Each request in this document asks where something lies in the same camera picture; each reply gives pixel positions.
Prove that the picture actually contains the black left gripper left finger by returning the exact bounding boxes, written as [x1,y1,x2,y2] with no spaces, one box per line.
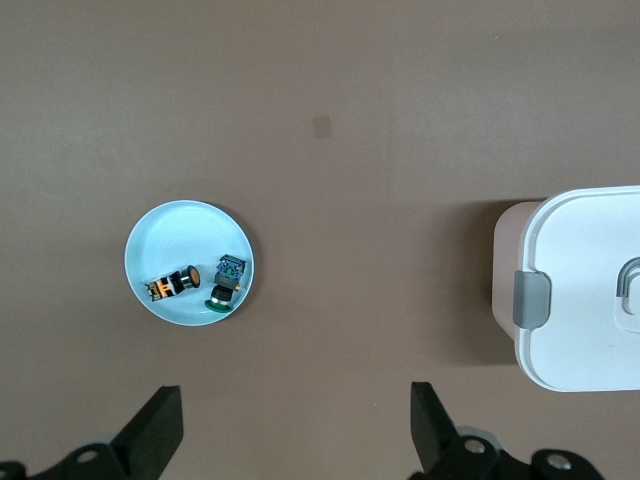
[0,384,184,480]

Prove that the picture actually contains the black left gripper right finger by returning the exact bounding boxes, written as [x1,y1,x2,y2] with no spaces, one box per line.
[409,381,607,480]

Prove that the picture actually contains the orange push-button switch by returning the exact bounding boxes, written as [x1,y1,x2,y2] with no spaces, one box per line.
[144,265,203,305]

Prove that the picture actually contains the light blue round plate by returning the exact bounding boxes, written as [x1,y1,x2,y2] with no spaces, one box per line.
[123,199,257,327]

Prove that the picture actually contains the white lunch box grey clips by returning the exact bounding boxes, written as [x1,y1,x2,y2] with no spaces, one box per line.
[491,184,640,394]

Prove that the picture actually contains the green push-button switch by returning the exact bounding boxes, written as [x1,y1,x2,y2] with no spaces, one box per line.
[204,253,249,313]

